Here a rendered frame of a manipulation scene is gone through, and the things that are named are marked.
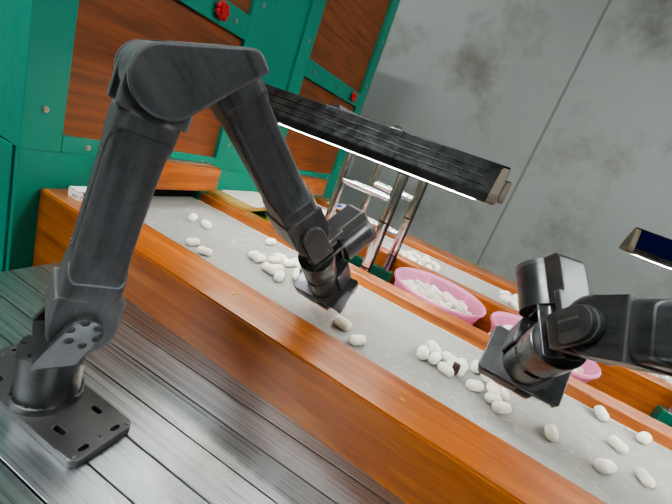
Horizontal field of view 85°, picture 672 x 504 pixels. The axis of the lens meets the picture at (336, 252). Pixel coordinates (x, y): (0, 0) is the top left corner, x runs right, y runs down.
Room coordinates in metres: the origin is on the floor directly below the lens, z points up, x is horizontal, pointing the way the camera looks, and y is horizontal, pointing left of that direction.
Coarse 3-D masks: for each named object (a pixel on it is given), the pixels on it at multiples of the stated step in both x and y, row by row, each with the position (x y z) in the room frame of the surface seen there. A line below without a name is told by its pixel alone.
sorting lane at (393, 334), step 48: (240, 240) 0.86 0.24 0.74; (288, 288) 0.70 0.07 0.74; (336, 336) 0.58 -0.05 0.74; (384, 336) 0.64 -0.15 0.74; (432, 336) 0.72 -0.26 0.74; (432, 384) 0.54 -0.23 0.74; (528, 432) 0.51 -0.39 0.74; (576, 432) 0.56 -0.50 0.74; (624, 432) 0.62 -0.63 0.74; (576, 480) 0.43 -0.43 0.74; (624, 480) 0.48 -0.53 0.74
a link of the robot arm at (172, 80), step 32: (128, 64) 0.31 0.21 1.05; (160, 64) 0.32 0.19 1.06; (192, 64) 0.34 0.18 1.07; (224, 64) 0.36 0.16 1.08; (256, 64) 0.38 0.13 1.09; (160, 96) 0.32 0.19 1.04; (192, 96) 0.34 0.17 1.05; (224, 96) 0.36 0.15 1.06; (256, 96) 0.39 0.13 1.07; (224, 128) 0.41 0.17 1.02; (256, 128) 0.41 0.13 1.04; (256, 160) 0.42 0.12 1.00; (288, 160) 0.44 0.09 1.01; (288, 192) 0.45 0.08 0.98; (288, 224) 0.45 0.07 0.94; (320, 224) 0.49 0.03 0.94
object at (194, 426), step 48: (0, 288) 0.48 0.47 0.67; (0, 336) 0.39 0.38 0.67; (144, 336) 0.49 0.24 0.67; (96, 384) 0.37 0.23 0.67; (144, 384) 0.40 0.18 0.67; (192, 384) 0.43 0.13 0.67; (240, 384) 0.46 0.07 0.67; (0, 432) 0.27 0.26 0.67; (144, 432) 0.33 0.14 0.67; (192, 432) 0.35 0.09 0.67; (240, 432) 0.38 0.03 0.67; (288, 432) 0.41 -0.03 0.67; (0, 480) 0.23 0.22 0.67; (48, 480) 0.25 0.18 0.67; (96, 480) 0.26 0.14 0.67; (144, 480) 0.28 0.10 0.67; (192, 480) 0.30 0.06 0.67; (240, 480) 0.32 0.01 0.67; (288, 480) 0.34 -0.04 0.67; (336, 480) 0.36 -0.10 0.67
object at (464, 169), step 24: (288, 96) 0.87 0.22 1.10; (288, 120) 0.83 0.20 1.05; (312, 120) 0.82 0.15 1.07; (336, 120) 0.81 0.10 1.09; (360, 120) 0.80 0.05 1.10; (336, 144) 0.78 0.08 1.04; (360, 144) 0.77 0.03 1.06; (384, 144) 0.76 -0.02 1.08; (408, 144) 0.75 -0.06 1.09; (432, 144) 0.75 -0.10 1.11; (408, 168) 0.72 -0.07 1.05; (432, 168) 0.71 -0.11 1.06; (456, 168) 0.71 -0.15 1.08; (480, 168) 0.70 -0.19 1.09; (504, 168) 0.70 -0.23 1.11; (480, 192) 0.67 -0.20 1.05
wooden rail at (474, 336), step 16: (224, 208) 1.03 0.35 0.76; (256, 224) 0.99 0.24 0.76; (352, 272) 0.87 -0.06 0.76; (368, 272) 0.91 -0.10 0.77; (368, 288) 0.85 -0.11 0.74; (384, 288) 0.84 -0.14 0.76; (400, 304) 0.82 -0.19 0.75; (416, 304) 0.81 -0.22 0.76; (432, 320) 0.79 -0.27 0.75; (448, 320) 0.78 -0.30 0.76; (464, 336) 0.76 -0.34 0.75; (480, 336) 0.76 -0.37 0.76; (576, 384) 0.70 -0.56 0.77; (592, 400) 0.67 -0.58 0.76; (608, 400) 0.68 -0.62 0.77; (624, 416) 0.65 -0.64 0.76; (640, 416) 0.66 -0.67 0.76; (656, 432) 0.63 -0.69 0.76
